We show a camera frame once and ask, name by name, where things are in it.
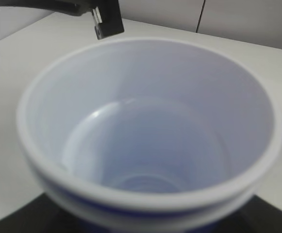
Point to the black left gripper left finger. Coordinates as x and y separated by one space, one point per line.
40 216

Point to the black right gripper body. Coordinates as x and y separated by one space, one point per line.
106 15

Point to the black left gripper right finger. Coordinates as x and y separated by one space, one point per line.
257 216

